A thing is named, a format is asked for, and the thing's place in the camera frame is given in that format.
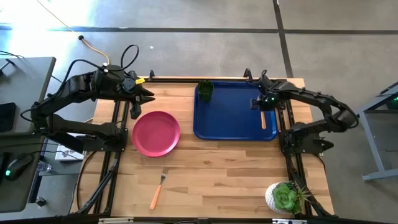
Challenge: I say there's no dark grey desk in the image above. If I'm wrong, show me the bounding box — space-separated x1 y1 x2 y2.
0 133 46 214

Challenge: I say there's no white printed box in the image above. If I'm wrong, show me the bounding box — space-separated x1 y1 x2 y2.
55 133 85 162

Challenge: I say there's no black computer mouse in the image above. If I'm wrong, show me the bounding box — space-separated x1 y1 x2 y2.
4 153 34 181

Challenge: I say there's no green textured cup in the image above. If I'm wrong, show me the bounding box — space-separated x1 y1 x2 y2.
197 80 215 103

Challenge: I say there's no grey metal desk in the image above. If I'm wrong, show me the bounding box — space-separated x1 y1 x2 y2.
356 81 398 182

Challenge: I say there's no fork with orange handle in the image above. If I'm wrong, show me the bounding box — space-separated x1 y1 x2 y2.
149 167 170 211

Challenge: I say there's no spiky green air plant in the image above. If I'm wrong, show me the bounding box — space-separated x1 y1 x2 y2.
290 182 315 214

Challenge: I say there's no blue plastic tray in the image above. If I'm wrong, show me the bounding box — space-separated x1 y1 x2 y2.
192 80 279 141

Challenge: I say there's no yellow floor cable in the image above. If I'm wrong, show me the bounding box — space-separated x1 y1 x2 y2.
35 0 111 65

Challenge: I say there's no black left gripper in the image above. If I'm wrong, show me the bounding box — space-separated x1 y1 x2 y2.
119 72 156 105

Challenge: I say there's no potted succulent plant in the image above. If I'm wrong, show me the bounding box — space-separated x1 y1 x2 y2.
264 182 295 215

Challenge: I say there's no black aluminium table frame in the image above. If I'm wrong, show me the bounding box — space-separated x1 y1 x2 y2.
76 68 335 218

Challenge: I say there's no pink round plate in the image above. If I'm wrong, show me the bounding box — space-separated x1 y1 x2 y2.
132 111 182 158

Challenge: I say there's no silver metal bracket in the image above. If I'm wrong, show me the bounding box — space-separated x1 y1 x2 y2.
272 218 307 224
98 217 134 224

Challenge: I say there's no green succulent plant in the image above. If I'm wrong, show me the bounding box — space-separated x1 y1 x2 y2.
272 183 298 212

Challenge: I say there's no black flat device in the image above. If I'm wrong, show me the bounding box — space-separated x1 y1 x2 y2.
0 102 16 133

